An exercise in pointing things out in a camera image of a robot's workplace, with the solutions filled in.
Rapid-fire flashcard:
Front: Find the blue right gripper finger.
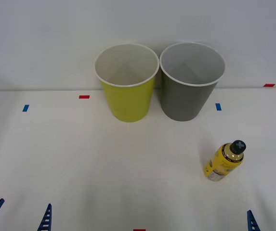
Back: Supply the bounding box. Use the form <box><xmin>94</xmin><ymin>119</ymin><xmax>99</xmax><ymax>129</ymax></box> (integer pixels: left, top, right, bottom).
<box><xmin>246</xmin><ymin>210</ymin><xmax>262</xmax><ymax>231</ymax></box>

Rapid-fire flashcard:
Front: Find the yellow bottle with black cap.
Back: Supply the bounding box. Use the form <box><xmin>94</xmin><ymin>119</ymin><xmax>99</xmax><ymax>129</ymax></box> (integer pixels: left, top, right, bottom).
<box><xmin>203</xmin><ymin>139</ymin><xmax>247</xmax><ymax>183</ymax></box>

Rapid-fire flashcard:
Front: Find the grey plastic bin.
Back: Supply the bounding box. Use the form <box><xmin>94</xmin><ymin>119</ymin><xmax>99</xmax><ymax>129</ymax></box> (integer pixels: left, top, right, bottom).
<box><xmin>159</xmin><ymin>42</ymin><xmax>226</xmax><ymax>122</ymax></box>

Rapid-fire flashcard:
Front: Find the yellow-green plastic bin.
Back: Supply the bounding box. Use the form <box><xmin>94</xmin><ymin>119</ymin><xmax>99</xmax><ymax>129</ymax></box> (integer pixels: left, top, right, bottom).
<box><xmin>94</xmin><ymin>43</ymin><xmax>159</xmax><ymax>123</ymax></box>

